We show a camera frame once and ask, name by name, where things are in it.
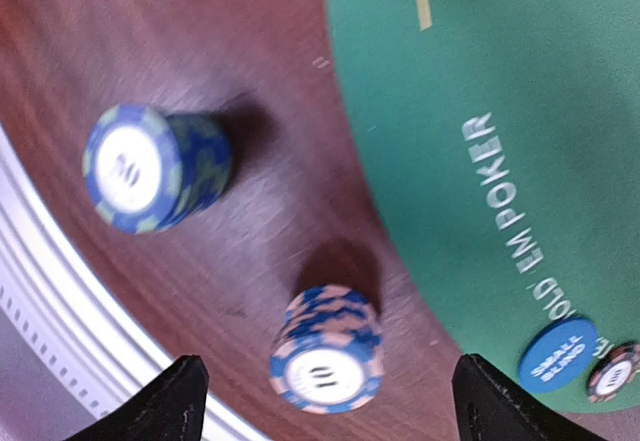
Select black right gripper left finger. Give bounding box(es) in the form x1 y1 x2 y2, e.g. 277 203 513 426
68 355 209 441

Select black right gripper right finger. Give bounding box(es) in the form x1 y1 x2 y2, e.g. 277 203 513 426
452 354 602 441

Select blue small blind button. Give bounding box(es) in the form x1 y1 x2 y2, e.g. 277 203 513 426
518 317 598 394

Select black orange chips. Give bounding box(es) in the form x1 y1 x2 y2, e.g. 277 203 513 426
586 341 639 403

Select blue tan chip stack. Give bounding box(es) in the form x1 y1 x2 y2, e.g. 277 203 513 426
270 285 384 415

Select green blue chip stack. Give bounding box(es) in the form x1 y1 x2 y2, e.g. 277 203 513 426
82 104 233 234

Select green round poker mat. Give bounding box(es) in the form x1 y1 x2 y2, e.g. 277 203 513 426
327 0 639 413

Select aluminium front rail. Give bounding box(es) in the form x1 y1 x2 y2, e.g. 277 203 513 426
0 120 261 441

